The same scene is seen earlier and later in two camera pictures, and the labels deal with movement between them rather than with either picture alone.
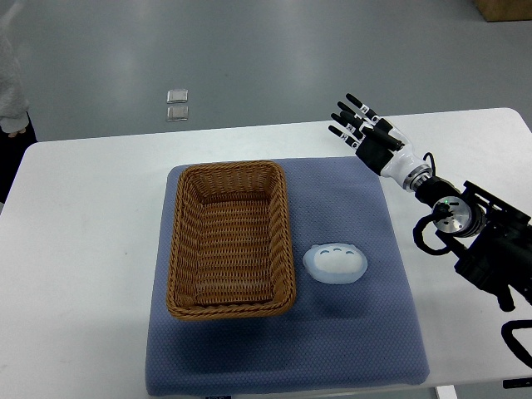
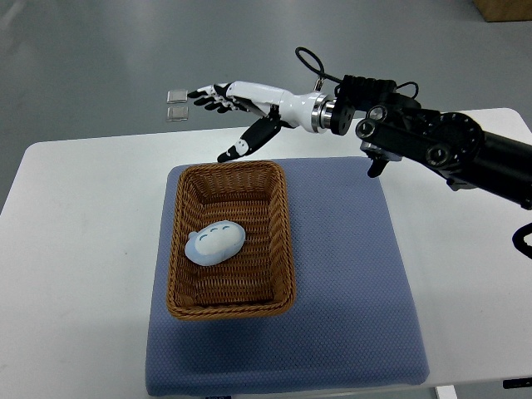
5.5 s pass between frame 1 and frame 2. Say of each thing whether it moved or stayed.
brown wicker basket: stayed
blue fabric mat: stayed
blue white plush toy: moved
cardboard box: stayed
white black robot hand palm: moved
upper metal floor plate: stayed
